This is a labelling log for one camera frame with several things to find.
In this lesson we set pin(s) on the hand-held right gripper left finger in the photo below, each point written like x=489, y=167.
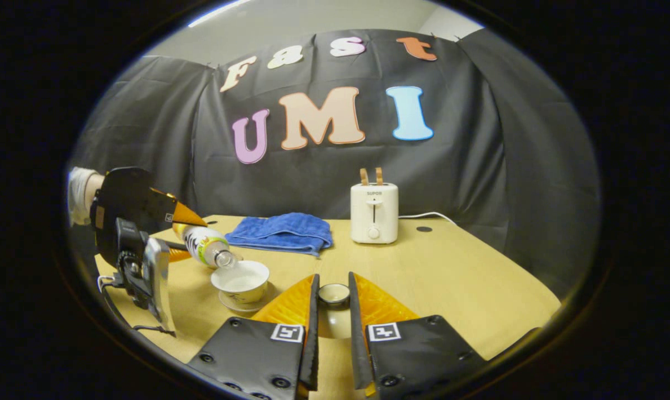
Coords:
x=311, y=344

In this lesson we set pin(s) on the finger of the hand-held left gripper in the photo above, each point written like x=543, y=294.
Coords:
x=178, y=255
x=186, y=216

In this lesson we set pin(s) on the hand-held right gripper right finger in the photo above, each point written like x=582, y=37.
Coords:
x=358, y=344

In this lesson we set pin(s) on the clear plastic water bottle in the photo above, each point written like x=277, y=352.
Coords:
x=204, y=244

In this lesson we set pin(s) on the cream ceramic teacup lid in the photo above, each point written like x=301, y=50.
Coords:
x=334, y=319

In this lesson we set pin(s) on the cream ceramic teacup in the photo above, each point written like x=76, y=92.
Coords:
x=240, y=283

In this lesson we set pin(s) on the cream ceramic saucer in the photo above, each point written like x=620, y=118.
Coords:
x=232, y=304

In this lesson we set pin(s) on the blue folded towel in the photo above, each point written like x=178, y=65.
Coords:
x=282, y=230

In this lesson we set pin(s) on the white toaster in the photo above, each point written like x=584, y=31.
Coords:
x=374, y=216

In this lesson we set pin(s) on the brown toast slice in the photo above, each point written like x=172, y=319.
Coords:
x=364, y=176
x=379, y=175

